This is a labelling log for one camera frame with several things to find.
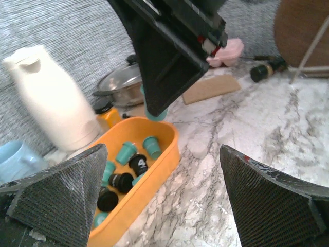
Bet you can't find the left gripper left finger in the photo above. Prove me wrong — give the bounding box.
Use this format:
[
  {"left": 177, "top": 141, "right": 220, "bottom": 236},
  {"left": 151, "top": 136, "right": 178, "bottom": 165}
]
[{"left": 1, "top": 144, "right": 107, "bottom": 246}]

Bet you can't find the light blue mug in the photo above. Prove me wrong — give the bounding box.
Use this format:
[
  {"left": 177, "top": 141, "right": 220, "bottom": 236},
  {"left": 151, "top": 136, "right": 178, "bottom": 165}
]
[{"left": 1, "top": 140, "right": 49, "bottom": 184}]

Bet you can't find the steel pot with glass lid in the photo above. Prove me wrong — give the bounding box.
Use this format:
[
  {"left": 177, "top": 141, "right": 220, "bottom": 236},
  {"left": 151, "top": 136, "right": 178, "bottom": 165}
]
[{"left": 93, "top": 54, "right": 143, "bottom": 107}]

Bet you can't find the white thermos jug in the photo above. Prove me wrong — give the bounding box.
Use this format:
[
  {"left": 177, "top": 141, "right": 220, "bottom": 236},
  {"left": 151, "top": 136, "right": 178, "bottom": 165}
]
[{"left": 2, "top": 45, "right": 99, "bottom": 151}]

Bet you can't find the pink egg tray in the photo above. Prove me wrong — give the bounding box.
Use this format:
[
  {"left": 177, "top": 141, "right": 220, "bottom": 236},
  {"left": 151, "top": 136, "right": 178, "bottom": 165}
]
[{"left": 207, "top": 38, "right": 244, "bottom": 68}]

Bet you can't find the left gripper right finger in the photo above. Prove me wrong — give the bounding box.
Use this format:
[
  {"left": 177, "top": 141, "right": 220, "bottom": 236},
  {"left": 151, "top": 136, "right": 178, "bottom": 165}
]
[{"left": 220, "top": 145, "right": 328, "bottom": 246}]

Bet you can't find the yellow spice bottle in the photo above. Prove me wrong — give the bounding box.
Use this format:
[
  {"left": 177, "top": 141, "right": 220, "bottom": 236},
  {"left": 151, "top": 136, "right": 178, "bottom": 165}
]
[{"left": 93, "top": 98, "right": 122, "bottom": 132}]

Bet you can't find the orange plastic storage basket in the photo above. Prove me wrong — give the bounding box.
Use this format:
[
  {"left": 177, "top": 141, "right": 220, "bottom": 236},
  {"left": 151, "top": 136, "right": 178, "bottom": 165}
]
[{"left": 87, "top": 116, "right": 180, "bottom": 247}]

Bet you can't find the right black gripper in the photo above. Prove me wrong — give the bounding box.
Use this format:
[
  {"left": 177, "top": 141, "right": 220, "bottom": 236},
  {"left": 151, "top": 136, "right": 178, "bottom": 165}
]
[{"left": 109, "top": 1, "right": 228, "bottom": 116}]

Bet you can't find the brown cardboard sheet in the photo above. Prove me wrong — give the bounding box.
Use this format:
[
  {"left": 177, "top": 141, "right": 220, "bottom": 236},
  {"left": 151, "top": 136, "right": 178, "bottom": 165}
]
[{"left": 182, "top": 75, "right": 241, "bottom": 105}]

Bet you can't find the black coffee capsule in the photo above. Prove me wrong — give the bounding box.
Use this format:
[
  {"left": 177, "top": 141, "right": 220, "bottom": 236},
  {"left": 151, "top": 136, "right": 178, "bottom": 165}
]
[
  {"left": 108, "top": 172, "right": 134, "bottom": 194},
  {"left": 129, "top": 154, "right": 149, "bottom": 177},
  {"left": 97, "top": 187, "right": 119, "bottom": 212}
]

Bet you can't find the round wooden board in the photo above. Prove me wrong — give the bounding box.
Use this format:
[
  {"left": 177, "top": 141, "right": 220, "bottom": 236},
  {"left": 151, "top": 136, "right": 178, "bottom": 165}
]
[{"left": 274, "top": 0, "right": 328, "bottom": 78}]

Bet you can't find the dark gold banded bottle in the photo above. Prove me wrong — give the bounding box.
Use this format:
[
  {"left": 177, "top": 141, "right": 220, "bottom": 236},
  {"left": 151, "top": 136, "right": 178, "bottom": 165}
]
[{"left": 250, "top": 57, "right": 288, "bottom": 83}]

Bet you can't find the teal coffee capsule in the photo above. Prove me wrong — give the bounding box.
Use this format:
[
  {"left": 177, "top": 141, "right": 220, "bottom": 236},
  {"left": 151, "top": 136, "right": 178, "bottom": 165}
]
[
  {"left": 116, "top": 142, "right": 137, "bottom": 165},
  {"left": 140, "top": 84, "right": 169, "bottom": 123},
  {"left": 101, "top": 161, "right": 116, "bottom": 187},
  {"left": 142, "top": 136, "right": 162, "bottom": 160},
  {"left": 132, "top": 174, "right": 143, "bottom": 187},
  {"left": 93, "top": 212, "right": 108, "bottom": 228}
]

